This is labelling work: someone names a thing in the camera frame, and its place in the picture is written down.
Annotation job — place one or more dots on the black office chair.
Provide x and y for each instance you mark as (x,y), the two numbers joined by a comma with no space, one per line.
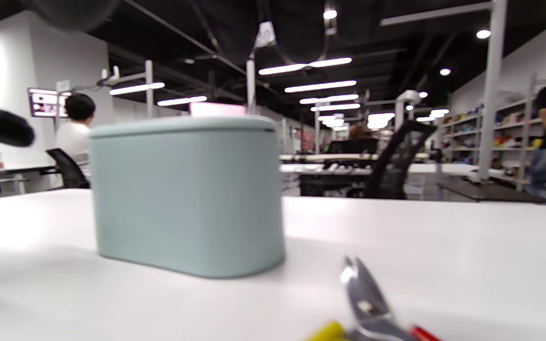
(396,161)
(67,168)

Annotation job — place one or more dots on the small wall screen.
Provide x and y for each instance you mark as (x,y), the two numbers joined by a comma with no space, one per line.
(48,103)

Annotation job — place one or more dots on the dark brown board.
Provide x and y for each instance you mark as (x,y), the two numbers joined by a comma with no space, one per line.
(491,192)

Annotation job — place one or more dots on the row of ceiling lights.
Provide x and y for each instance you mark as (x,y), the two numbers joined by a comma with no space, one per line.
(320,86)

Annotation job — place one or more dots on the white metal post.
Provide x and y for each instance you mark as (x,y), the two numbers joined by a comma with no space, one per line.
(251,87)
(149,90)
(491,94)

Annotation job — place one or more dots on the pink lit monitor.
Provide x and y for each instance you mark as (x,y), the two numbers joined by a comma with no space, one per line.
(217,109)

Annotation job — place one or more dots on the person's right hand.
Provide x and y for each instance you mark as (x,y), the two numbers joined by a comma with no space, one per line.
(296,28)

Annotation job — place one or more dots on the mint green lidded box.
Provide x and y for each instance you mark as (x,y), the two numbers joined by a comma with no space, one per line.
(187,199)

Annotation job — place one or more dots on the grey storage shelving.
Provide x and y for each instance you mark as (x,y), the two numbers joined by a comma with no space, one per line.
(505,132)

